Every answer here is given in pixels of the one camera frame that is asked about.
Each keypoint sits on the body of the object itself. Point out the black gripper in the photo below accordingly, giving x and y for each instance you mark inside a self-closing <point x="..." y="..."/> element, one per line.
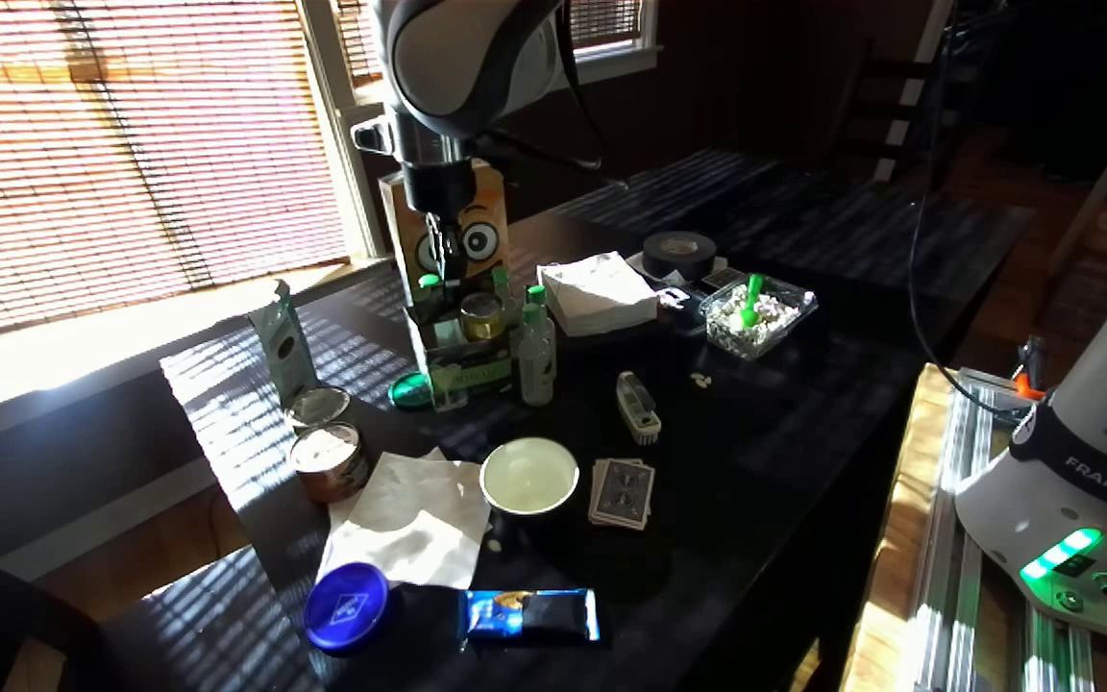
<point x="439" y="184"/>

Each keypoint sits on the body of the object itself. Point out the green and white caddy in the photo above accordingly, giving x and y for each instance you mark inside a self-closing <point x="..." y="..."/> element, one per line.
<point x="472" y="367"/>

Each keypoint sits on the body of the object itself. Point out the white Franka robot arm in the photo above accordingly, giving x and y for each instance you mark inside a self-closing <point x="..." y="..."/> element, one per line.
<point x="464" y="59"/>

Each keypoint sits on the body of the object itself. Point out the paper bag with cartoon face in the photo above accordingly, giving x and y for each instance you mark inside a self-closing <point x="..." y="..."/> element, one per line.
<point x="482" y="236"/>

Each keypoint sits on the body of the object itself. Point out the small green-capped bottle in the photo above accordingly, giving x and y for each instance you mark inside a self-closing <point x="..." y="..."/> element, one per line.
<point x="433" y="293"/>

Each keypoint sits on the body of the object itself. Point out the small jar with metal lid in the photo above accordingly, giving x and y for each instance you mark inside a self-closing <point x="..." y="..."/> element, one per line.
<point x="482" y="317"/>

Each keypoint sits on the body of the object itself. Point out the clear bottle with green cap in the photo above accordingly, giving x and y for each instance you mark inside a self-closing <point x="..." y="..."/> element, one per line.
<point x="536" y="349"/>

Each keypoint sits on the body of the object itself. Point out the green round plastic object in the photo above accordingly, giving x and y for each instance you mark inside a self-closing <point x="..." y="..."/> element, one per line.
<point x="408" y="390"/>

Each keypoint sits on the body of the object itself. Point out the white napkin stack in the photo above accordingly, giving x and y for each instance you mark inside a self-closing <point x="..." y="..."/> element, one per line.
<point x="597" y="293"/>

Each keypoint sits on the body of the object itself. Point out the round metal can lid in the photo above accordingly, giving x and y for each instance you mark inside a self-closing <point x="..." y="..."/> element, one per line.
<point x="319" y="407"/>

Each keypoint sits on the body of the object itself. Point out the open tin can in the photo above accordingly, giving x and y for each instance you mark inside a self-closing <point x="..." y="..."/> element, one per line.
<point x="330" y="461"/>

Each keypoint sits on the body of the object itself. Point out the white bowl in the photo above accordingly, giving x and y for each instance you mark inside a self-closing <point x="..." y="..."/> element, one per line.
<point x="528" y="480"/>

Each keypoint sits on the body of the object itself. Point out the white paper napkin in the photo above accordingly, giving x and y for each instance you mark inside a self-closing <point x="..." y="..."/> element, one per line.
<point x="404" y="521"/>

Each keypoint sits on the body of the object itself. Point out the small window blind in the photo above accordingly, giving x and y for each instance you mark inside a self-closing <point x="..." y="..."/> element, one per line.
<point x="614" y="20"/>

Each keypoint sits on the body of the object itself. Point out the small white scrap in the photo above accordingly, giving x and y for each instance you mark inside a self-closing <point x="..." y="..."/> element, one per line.
<point x="700" y="380"/>

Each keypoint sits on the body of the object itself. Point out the playing card deck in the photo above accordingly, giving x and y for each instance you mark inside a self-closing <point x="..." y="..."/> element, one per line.
<point x="620" y="495"/>

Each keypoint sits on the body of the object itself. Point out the green plastic clip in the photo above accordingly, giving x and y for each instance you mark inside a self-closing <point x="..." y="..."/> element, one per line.
<point x="752" y="299"/>

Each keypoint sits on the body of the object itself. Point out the large window blind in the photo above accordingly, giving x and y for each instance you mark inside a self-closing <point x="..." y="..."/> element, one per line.
<point x="134" y="141"/>

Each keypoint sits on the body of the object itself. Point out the clear plastic container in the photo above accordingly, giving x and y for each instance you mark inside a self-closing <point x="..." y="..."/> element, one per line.
<point x="777" y="312"/>

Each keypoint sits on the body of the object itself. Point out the blue round lid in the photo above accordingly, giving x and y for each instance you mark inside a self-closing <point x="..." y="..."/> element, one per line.
<point x="346" y="605"/>

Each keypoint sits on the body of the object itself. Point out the dark background ladder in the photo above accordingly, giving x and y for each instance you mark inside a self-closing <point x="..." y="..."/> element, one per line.
<point x="906" y="90"/>

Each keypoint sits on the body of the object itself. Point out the dark wooden chair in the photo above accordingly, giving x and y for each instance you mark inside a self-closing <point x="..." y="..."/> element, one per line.
<point x="17" y="630"/>

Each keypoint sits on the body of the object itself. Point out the light wooden mounting board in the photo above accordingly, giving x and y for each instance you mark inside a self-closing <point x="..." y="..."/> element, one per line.
<point x="884" y="600"/>

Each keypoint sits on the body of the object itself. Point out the white window frame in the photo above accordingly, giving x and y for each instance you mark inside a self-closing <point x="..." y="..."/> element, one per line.
<point x="364" y="195"/>

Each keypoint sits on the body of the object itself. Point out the aluminium rail frame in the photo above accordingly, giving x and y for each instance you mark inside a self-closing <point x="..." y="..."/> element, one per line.
<point x="959" y="617"/>

